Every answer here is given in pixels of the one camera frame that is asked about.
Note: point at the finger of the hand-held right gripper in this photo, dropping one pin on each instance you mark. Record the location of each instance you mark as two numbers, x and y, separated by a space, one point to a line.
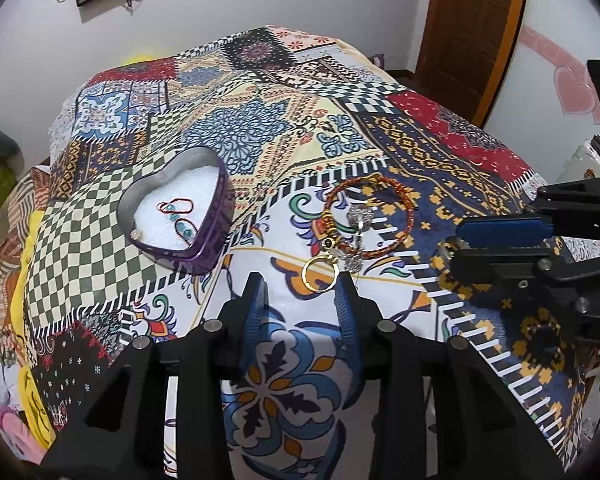
505 226
500 265

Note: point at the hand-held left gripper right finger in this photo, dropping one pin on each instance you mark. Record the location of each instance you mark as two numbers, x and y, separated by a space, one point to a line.
346 320

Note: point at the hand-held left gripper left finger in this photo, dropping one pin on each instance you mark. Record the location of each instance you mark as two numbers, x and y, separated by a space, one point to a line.
256 312

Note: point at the purple heart-shaped tin box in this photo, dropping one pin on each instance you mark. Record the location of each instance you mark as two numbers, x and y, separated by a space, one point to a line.
215 240

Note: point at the silver charm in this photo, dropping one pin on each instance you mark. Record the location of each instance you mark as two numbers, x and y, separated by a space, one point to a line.
360 217
351 261

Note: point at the white patterned bag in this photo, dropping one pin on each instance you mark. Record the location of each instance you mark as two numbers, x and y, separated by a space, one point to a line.
582 160

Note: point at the blue drop earrings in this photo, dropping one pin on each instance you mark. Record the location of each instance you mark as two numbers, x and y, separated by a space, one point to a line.
185 230

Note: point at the patchwork printed blanket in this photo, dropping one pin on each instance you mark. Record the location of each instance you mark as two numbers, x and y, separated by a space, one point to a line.
260 125

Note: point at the wooden door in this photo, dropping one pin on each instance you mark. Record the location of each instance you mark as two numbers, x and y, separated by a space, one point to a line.
472 25

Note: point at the yellow cloth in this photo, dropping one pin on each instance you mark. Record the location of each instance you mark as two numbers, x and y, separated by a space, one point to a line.
27 390

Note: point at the orange patterned cloth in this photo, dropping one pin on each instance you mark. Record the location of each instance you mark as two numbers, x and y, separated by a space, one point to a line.
5 280

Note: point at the pink heart wall sticker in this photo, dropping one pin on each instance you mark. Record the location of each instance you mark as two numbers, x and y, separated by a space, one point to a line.
572 85

